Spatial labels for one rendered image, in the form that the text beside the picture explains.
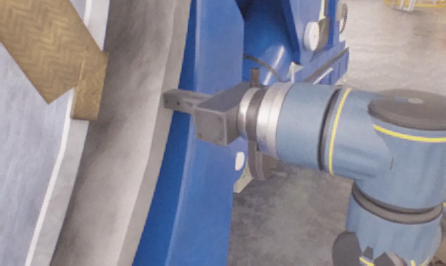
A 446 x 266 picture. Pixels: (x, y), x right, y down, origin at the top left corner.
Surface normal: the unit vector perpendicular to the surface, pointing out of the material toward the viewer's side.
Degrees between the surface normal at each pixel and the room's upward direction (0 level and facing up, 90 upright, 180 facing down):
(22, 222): 55
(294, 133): 76
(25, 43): 83
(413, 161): 90
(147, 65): 65
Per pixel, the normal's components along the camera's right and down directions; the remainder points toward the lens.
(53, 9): 0.67, 0.15
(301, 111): -0.43, -0.35
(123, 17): -0.53, 0.11
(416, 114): -0.07, -0.87
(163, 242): -0.47, -0.12
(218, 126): -0.54, 0.36
